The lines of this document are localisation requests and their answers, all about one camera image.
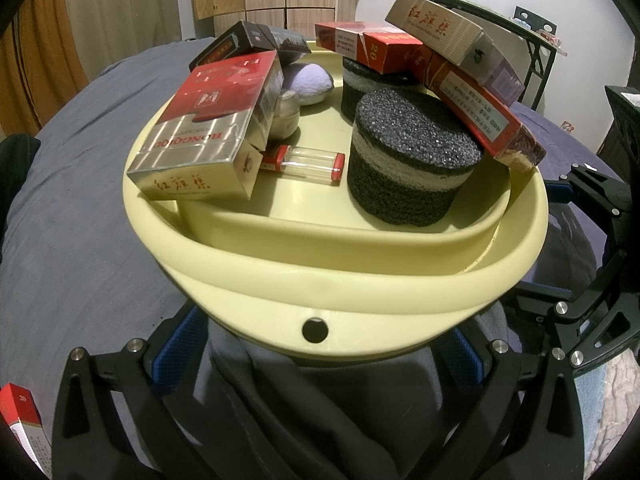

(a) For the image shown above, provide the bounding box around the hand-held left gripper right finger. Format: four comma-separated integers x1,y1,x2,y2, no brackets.
435,327,588,480

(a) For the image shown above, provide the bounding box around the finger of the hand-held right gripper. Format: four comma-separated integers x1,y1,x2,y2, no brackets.
542,164,631,251
505,247,640,361

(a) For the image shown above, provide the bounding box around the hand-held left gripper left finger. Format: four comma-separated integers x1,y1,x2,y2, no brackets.
50,305,211,480

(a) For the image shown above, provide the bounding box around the long glossy red box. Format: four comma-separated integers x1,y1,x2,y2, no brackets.
412,47,548,175

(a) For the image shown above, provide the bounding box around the pale yellow plastic basin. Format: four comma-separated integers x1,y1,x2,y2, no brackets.
122,37,551,368

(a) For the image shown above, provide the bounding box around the black white foam cylinder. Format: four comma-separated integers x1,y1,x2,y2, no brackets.
347,89,485,228
341,57,426,122

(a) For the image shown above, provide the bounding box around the beige cigarette box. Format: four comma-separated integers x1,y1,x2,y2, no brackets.
385,0,526,108

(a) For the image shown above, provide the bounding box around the red silver cigarette box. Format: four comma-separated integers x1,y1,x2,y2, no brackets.
126,51,283,202

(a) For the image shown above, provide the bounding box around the clear tube with red caps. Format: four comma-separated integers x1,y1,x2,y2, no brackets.
260,144,347,182

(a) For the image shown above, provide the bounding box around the small red cigarette box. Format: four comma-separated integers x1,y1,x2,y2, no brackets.
357,30,426,76

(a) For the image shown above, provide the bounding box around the small round silver jar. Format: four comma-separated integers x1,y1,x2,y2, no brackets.
267,87,302,140

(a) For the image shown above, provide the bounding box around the red box with white label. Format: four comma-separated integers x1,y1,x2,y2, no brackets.
314,21,371,66

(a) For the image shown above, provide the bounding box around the dark brown cigarette box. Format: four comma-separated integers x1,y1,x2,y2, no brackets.
188,20,311,73

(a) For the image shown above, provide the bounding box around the grey patterned rug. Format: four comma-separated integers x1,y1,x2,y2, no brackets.
575,350,640,461

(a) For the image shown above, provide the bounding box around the black chair back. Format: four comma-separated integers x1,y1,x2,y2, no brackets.
512,6,558,36

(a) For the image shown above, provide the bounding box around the red white cigarette box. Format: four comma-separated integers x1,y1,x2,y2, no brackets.
0,382,53,478

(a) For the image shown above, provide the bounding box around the grey cloth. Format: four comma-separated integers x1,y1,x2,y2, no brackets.
0,35,526,480

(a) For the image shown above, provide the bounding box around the black folding table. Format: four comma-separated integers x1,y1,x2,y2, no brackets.
410,0,571,111

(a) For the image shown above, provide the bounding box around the orange curtain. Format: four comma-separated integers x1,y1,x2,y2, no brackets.
0,0,88,136

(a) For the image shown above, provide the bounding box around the beige curtain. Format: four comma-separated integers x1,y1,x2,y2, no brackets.
62,0,183,78

